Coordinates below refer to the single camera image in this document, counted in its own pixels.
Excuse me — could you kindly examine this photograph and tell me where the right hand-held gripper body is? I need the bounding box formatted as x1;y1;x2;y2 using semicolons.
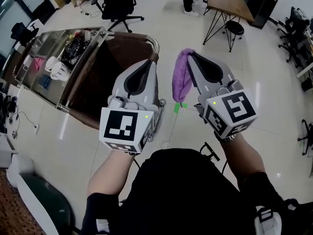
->
195;79;258;140

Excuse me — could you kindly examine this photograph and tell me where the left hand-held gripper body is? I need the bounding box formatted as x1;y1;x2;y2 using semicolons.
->
99;94;159;154

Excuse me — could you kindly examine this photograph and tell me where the purple cloth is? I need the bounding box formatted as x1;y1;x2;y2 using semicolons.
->
172;47;197;103

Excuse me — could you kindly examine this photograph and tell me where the person's left forearm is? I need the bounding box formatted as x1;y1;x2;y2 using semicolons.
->
87;148;142;207

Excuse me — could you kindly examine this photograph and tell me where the person's right forearm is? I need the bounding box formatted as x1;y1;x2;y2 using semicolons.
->
218;133;267;182

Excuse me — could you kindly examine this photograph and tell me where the brown fabric cart bag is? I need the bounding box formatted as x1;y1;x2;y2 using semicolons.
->
65;31;158;130

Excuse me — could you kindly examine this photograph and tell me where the stainless steel cart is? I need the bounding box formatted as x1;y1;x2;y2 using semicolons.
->
13;27;166;142

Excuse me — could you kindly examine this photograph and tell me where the green floor tape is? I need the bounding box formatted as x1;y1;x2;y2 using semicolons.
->
173;102;189;113

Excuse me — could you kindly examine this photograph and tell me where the black round stool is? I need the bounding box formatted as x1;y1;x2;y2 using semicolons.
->
224;20;246;42

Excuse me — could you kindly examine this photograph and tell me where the black plastic bag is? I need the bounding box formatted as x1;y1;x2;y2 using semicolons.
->
60;36;86;65

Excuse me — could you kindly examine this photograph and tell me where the white cup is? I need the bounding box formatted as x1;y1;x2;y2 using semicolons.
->
50;62;68;81
45;56;59;72

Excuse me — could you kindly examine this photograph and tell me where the wooden table with metal legs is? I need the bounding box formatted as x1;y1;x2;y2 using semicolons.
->
202;0;256;53

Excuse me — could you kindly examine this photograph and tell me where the black cabinet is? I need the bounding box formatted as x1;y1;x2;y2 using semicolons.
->
246;0;280;30

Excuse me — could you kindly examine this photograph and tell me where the black chair base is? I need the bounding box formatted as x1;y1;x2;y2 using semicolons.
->
297;118;313;158

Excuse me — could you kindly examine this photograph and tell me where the black mesh office chair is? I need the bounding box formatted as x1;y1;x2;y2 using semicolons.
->
277;6;312;69

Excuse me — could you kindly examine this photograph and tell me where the small black stool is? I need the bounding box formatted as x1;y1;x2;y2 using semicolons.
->
89;0;104;14

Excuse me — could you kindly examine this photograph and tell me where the pink rag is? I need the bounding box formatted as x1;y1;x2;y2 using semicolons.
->
33;57;45;71

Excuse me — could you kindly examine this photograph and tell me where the person's black clothing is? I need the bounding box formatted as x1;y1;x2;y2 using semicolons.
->
80;148;313;235

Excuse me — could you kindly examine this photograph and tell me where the white mug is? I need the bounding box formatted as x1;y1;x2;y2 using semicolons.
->
22;55;32;71

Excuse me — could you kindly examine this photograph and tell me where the white and green tub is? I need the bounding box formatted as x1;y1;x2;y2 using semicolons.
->
6;154;75;235

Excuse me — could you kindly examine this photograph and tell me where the black chair with headrest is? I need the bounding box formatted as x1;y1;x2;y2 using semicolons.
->
10;22;40;47

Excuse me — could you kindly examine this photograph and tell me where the white waist-worn device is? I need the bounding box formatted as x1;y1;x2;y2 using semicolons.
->
253;205;282;235

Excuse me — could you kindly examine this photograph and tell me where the brown perforated mat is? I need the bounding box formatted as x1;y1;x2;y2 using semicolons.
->
0;167;48;235

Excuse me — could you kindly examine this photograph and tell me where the black floor cable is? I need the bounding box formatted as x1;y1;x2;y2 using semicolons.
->
78;7;101;19

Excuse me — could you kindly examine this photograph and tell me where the white power strip with cable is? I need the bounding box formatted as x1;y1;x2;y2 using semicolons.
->
9;110;41;140

